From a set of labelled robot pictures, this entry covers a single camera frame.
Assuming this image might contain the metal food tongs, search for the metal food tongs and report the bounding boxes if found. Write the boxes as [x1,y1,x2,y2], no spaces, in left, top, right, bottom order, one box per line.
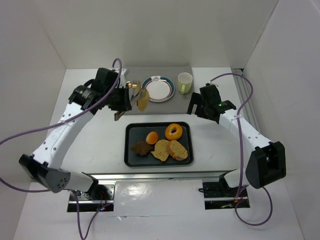
[114,88,145,121]

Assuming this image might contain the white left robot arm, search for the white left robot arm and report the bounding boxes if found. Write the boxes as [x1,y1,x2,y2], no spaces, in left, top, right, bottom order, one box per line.
[19,67,132,197]

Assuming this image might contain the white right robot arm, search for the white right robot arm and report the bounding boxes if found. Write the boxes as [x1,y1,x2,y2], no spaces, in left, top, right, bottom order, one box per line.
[187,84,287,190]

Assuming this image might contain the crusted seeded bread slice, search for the crusted seeded bread slice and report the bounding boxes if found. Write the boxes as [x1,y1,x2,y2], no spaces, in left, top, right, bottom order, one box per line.
[167,140,189,161]

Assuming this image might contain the large seeded bread slice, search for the large seeded bread slice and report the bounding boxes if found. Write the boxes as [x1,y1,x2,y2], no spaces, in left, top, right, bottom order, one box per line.
[151,139,170,162]

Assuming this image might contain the dark brown bread piece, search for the dark brown bread piece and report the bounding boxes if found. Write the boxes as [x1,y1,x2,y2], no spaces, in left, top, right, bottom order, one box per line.
[130,141,154,157]

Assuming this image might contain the pale green mug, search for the pale green mug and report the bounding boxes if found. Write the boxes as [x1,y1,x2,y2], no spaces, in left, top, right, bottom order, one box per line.
[178,72,193,95]

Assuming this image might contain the grey placemat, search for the grey placemat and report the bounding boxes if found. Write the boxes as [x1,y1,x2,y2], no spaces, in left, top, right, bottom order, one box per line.
[125,65,195,116]

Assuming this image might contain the orange glazed donut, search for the orange glazed donut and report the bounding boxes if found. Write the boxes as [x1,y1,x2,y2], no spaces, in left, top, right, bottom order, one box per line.
[165,123,183,141]

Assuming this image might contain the white plate with teal rim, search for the white plate with teal rim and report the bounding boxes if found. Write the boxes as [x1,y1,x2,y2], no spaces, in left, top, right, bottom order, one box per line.
[142,75,175,103]

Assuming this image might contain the small orange bun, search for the small orange bun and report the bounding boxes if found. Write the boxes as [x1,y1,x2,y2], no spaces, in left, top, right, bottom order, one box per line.
[145,131,159,145]

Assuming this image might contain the gold spoon green handle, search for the gold spoon green handle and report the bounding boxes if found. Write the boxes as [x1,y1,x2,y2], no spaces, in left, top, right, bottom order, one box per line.
[126,81,132,89]

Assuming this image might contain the gold fork green handle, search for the gold fork green handle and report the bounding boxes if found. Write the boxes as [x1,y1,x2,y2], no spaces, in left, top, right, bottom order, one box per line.
[130,80,138,101]

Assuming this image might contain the aluminium rail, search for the aluminium rail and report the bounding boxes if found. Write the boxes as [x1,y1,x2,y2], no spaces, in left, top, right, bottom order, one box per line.
[90,171,227,181]

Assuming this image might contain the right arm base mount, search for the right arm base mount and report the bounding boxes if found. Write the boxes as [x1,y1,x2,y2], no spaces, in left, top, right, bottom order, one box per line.
[198,182,250,210]

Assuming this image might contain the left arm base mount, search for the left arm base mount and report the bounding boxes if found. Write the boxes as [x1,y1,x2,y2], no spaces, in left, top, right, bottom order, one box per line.
[67,183,115,213]

